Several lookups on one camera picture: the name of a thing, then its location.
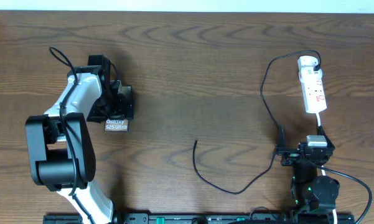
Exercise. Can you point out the white charger adapter plug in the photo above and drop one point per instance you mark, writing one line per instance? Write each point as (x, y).
(308, 61)

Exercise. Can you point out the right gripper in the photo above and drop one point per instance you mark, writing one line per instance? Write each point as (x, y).
(291, 155)

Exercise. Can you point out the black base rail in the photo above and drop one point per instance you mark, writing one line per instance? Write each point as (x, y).
(261, 217)

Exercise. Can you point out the white power strip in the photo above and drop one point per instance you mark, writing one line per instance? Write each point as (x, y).
(312, 90)

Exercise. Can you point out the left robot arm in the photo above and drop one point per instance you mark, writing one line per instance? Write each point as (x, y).
(61, 153)

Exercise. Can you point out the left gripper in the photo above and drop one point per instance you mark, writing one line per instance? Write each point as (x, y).
(124, 106)

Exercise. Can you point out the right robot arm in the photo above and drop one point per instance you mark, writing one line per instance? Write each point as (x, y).
(314, 194)

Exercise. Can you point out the Galaxy smartphone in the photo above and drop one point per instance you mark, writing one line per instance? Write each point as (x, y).
(124, 110)

